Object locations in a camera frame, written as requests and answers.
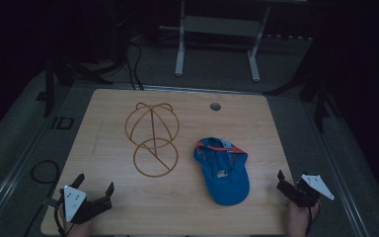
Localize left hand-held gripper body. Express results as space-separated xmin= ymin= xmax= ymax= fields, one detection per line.
xmin=40 ymin=186 xmax=114 ymax=225

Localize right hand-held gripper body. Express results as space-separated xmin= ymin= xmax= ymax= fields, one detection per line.
xmin=292 ymin=173 xmax=336 ymax=208

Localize person's left hand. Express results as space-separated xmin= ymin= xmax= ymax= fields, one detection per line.
xmin=60 ymin=215 xmax=94 ymax=237

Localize person's right hand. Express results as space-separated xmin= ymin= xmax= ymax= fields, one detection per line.
xmin=287 ymin=198 xmax=321 ymax=237

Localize blue baseball cap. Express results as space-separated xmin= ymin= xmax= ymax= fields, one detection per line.
xmin=192 ymin=136 xmax=251 ymax=207

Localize black tripod stand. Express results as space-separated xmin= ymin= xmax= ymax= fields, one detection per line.
xmin=36 ymin=19 xmax=129 ymax=119
xmin=262 ymin=39 xmax=343 ymax=134

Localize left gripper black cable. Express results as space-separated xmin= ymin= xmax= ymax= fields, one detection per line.
xmin=23 ymin=194 xmax=67 ymax=237

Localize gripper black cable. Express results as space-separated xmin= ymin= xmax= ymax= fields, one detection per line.
xmin=305 ymin=201 xmax=322 ymax=237
xmin=23 ymin=194 xmax=67 ymax=237

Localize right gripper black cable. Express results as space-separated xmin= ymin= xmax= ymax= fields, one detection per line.
xmin=305 ymin=201 xmax=322 ymax=237

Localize black floor cable loop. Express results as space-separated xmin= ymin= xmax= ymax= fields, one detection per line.
xmin=30 ymin=159 xmax=61 ymax=186

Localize black floor bracket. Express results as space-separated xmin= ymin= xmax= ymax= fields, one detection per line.
xmin=50 ymin=116 xmax=75 ymax=130

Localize gold wire hat stand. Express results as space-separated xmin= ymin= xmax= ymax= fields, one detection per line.
xmin=124 ymin=102 xmax=181 ymax=179

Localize black hanging cables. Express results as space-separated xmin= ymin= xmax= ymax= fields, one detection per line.
xmin=124 ymin=36 xmax=145 ymax=91

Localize white metal desk frame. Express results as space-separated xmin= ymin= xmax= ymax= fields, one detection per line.
xmin=159 ymin=0 xmax=272 ymax=83

